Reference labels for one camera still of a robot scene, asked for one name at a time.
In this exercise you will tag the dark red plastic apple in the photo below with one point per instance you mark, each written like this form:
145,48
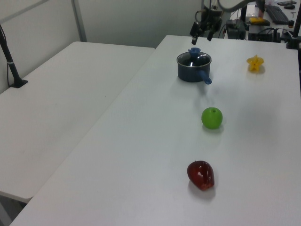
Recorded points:
201,175

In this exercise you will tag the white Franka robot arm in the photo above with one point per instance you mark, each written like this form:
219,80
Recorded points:
231,4

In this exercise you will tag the white side table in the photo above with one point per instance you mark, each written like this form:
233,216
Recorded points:
58,99

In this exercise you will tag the yellow plastic starfruit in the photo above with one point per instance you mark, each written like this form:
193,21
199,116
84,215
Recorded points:
255,63

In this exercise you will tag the green plastic apple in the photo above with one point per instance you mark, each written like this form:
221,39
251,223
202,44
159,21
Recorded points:
211,118

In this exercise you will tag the black keyboard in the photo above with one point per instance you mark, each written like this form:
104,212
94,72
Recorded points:
277,13

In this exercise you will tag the black camera stand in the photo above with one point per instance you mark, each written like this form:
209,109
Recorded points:
11,68
294,40

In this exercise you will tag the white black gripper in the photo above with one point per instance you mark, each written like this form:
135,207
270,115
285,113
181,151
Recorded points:
210,20

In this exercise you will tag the black electronics box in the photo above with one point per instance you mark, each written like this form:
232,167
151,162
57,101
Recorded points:
236,29

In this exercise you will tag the yellow box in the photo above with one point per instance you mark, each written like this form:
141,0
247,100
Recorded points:
257,20

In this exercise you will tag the glass lid with blue knob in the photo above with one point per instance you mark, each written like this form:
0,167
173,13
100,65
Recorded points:
194,51

